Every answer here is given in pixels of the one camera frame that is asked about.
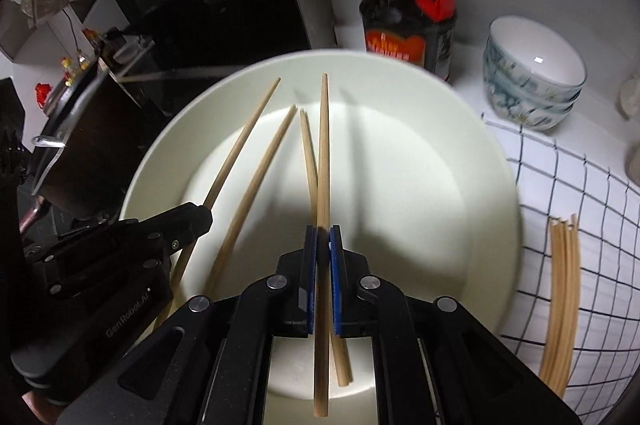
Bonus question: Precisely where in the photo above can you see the wooden chopstick one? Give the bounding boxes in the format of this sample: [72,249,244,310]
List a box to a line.
[154,76,282,331]

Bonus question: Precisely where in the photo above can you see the wooden chopstick two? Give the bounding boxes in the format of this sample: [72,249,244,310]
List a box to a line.
[204,104,298,301]

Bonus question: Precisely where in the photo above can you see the wooden chopstick four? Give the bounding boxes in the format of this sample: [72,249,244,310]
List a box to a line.
[299,110,354,387]

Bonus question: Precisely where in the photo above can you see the wooden chopstick three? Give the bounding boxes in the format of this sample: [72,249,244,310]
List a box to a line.
[314,73,332,417]

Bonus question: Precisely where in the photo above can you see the wooden chopstick five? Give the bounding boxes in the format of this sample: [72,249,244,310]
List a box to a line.
[539,218,564,385]

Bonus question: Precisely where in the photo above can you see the wooden chopstick six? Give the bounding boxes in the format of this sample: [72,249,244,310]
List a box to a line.
[540,219,567,389]

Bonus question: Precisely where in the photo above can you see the wooden chopstick seven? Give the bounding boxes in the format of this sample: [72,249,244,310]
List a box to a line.
[549,214,579,397]

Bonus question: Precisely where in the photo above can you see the large white round bowl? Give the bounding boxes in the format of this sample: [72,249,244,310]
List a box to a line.
[119,48,524,425]

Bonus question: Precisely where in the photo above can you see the black white checked cloth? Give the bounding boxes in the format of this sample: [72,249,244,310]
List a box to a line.
[485,120,639,424]

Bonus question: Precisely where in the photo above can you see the bottom floral bowl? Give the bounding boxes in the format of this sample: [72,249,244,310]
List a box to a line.
[484,81,573,132]

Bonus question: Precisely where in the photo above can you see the floral bowl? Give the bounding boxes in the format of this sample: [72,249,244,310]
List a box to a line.
[486,16,587,104]
[483,55,580,112]
[484,81,573,132]

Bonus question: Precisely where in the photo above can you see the middle floral bowl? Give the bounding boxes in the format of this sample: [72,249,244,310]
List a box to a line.
[483,55,580,112]

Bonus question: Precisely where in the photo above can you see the top floral bowl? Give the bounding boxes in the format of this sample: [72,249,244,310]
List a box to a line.
[486,16,587,104]

